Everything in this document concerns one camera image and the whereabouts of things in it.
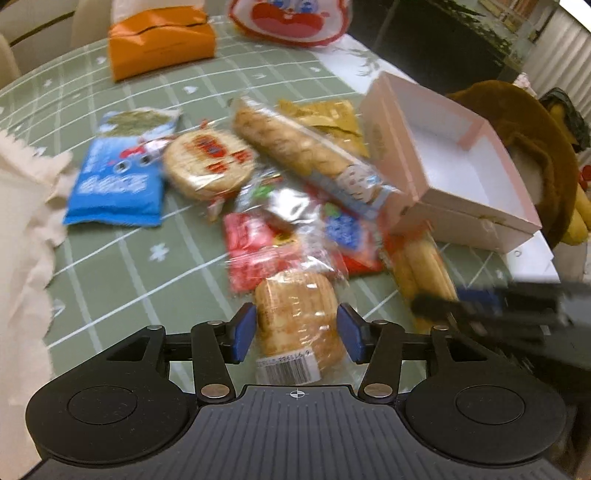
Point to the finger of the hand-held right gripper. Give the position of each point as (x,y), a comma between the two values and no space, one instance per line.
(480,302)

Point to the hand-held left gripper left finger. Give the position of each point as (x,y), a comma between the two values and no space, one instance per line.
(243,332)

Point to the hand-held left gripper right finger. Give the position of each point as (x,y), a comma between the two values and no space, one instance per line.
(350,332)

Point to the plain rice cracker packet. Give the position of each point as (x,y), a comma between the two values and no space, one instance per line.
(298,314)

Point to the breadstick packet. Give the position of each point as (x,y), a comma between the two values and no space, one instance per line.
(420,267)

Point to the red snack packet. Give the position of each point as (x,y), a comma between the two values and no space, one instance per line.
(249,249)

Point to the clear packet red green print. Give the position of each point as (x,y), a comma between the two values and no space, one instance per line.
(286,198)

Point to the pink cardboard box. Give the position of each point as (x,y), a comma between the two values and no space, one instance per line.
(461,152)

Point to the red print rice cracker packet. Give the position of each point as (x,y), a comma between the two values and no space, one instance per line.
(207,161)

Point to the long biscuit packet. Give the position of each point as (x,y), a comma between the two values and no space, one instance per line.
(295,143)

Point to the white paper sheet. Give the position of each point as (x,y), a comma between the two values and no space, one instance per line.
(531,258)

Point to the red packet with blue label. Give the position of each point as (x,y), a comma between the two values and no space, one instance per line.
(353,240)

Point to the yellow plush toy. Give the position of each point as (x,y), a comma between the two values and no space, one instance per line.
(582,207)

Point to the green grid tablecloth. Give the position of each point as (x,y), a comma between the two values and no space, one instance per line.
(138,277)

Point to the blue seaweed snack packet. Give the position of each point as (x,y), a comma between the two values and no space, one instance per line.
(115,184)

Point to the golden yellow snack packet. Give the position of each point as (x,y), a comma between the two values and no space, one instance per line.
(337,117)

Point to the dark green bag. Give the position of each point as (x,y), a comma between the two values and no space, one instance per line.
(561,99)

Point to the cream fringed cloth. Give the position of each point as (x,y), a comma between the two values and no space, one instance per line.
(23,230)

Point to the grey curtain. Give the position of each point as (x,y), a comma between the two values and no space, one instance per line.
(563,50)

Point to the white leaf print cloth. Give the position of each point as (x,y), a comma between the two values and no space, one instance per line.
(355,60)

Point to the orange tissue box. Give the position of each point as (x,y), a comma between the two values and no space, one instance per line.
(157,46)

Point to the white red rabbit bag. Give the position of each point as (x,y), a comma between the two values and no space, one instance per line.
(291,21)

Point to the cream chair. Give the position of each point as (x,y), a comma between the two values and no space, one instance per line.
(46,27)

